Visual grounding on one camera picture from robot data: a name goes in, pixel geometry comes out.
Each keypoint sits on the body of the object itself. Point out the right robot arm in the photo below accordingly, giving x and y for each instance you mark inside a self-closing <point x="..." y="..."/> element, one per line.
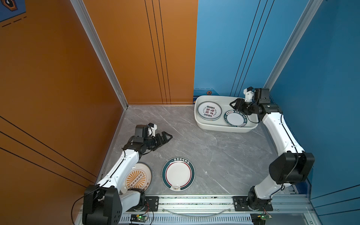
<point x="292" y="165"/>

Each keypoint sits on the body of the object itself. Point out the green lettered plate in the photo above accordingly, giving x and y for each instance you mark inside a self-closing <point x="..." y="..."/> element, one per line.
<point x="235" y="118"/>

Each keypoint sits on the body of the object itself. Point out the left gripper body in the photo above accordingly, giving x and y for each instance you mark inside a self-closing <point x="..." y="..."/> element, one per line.
<point x="153" y="143"/>

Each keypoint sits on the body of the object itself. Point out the white plastic bin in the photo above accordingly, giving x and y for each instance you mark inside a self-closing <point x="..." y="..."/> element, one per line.
<point x="220" y="124"/>

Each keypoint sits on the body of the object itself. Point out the coin pattern plate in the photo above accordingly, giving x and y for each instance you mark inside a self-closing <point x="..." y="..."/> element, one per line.
<point x="209" y="111"/>

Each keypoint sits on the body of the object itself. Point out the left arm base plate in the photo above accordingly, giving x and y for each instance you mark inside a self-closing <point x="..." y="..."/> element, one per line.
<point x="150" y="201"/>

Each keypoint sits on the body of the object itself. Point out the left circuit board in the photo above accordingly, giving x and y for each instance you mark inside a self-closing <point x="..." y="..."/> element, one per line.
<point x="138" y="219"/>

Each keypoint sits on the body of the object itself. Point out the large green red plate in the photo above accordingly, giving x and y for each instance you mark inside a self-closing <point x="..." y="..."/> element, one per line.
<point x="178" y="174"/>

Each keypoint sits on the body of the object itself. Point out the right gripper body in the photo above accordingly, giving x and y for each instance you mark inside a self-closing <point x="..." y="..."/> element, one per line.
<point x="248" y="107"/>

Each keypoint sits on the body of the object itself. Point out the right circuit board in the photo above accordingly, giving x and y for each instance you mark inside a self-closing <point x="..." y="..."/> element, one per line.
<point x="263" y="217"/>

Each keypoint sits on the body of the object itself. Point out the aluminium front rail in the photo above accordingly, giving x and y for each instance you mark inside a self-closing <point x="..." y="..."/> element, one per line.
<point x="288" y="209"/>

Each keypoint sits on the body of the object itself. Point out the orange sunburst plate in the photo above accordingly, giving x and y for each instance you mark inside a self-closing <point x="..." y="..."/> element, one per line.
<point x="140" y="177"/>

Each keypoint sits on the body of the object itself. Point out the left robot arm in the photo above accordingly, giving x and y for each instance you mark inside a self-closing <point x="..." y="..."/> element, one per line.
<point x="105" y="202"/>

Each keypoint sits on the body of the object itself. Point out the circuit board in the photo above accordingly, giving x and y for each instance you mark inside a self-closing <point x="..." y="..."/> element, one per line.
<point x="263" y="217"/>
<point x="138" y="219"/>

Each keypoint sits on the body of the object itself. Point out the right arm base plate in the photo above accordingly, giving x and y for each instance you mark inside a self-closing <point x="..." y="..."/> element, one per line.
<point x="244" y="204"/>

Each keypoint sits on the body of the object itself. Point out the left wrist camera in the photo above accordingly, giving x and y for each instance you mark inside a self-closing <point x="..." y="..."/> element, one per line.
<point x="145" y="131"/>

